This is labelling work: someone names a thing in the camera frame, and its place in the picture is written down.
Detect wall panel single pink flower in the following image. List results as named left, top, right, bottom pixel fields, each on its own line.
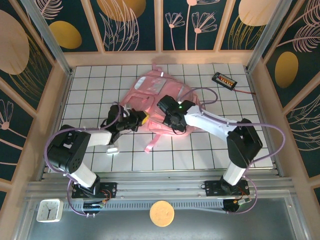
left=0, top=77, right=39, bottom=184

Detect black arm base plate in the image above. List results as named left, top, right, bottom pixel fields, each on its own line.
left=199, top=179, right=251, bottom=199
left=71, top=181, right=118, bottom=200

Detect wide wall panel cream disc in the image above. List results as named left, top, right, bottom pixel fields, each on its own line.
left=0, top=0, right=55, bottom=111

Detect wall panel pink feather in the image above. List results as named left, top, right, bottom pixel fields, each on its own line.
left=283, top=87, right=320, bottom=179

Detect silver metal clamp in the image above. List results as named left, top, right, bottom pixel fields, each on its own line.
left=105, top=145, right=120, bottom=156

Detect pink school backpack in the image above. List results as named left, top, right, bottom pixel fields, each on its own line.
left=119, top=63, right=205, bottom=155

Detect grey slotted cable duct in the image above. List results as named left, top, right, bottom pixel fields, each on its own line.
left=62, top=199, right=226, bottom=212

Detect wall panel three pink flowers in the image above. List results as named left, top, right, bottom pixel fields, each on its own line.
left=159, top=0, right=229, bottom=53

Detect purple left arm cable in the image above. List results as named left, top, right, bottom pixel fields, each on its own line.
left=43, top=101, right=131, bottom=217

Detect black battery charger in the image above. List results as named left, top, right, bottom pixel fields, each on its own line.
left=211, top=71, right=238, bottom=90

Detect round yellow sponge disc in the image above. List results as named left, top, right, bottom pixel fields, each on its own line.
left=149, top=199, right=176, bottom=228

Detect thin red wire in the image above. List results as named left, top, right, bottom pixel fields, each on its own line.
left=234, top=87, right=257, bottom=96

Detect aluminium frame post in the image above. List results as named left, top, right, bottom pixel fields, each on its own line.
left=245, top=0, right=294, bottom=74
left=19, top=0, right=75, bottom=77

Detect white square alarm clock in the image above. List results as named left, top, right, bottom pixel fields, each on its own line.
left=36, top=198, right=64, bottom=224

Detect black cable junction box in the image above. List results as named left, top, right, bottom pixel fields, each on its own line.
left=221, top=198, right=252, bottom=215

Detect wall panel yellow oval fern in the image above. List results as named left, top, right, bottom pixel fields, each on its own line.
left=261, top=0, right=320, bottom=109

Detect grey metal plate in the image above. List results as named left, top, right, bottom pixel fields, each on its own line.
left=13, top=197, right=310, bottom=240

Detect narrow wall panel cream disc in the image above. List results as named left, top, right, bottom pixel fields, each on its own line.
left=218, top=0, right=276, bottom=52

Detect aluminium mounting rail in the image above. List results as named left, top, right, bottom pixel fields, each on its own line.
left=24, top=169, right=296, bottom=201

